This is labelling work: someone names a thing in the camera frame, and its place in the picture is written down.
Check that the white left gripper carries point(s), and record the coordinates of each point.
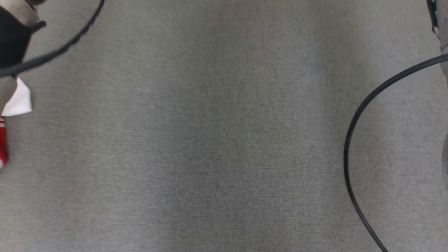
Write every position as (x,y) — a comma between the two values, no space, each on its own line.
(6,91)

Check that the red white basketball jersey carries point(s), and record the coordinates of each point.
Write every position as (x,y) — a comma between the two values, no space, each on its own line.
(19,101)

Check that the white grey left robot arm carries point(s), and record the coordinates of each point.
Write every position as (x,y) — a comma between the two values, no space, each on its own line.
(12,38)

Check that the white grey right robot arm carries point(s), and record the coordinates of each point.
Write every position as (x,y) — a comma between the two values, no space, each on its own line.
(443,28)

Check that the grey fabric sofa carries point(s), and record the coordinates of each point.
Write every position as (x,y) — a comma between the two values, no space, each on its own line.
(217,140)

